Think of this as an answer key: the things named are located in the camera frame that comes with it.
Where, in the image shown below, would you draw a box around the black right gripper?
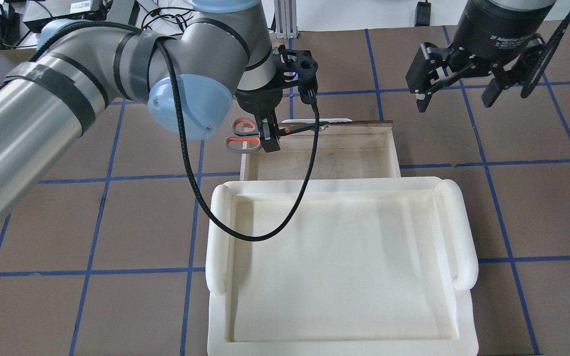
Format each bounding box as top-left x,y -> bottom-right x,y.
406,0 -> 545,113

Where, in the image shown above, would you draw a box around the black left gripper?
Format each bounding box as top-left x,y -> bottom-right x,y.
236,82 -> 285,153

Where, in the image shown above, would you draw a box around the orange grey scissors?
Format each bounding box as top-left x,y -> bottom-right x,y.
225,118 -> 330,156

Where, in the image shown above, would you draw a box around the white drawer handle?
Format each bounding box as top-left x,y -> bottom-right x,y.
281,118 -> 353,124

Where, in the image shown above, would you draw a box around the brown wooden drawer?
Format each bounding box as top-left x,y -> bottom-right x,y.
239,120 -> 401,181

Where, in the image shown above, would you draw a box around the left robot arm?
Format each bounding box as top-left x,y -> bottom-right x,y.
0,0 -> 276,221

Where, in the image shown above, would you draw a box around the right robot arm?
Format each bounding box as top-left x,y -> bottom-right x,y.
406,0 -> 554,113

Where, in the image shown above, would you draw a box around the black power adapter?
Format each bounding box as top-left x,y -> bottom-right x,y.
414,0 -> 431,27

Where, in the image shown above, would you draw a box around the white plastic tray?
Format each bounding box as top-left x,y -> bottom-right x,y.
205,177 -> 478,356

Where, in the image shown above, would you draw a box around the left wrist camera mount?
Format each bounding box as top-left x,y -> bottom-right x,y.
269,44 -> 319,104

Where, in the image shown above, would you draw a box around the aluminium frame post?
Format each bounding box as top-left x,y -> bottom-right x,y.
274,0 -> 299,39

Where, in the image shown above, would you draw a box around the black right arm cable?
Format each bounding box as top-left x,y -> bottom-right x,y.
520,0 -> 570,98

